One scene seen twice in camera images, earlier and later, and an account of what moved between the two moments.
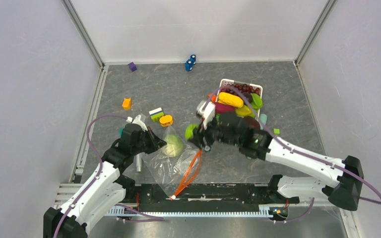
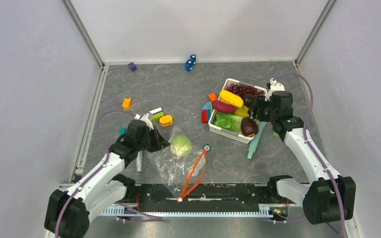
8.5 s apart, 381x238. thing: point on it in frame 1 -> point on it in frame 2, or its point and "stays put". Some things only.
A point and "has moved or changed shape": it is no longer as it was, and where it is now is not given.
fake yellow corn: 230,99 stays put
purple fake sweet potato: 220,108 stays put
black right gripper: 199,134 -> 258,102
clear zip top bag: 175,164 has moved or changed shape
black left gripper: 156,143 stays put
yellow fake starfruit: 244,111 stays put
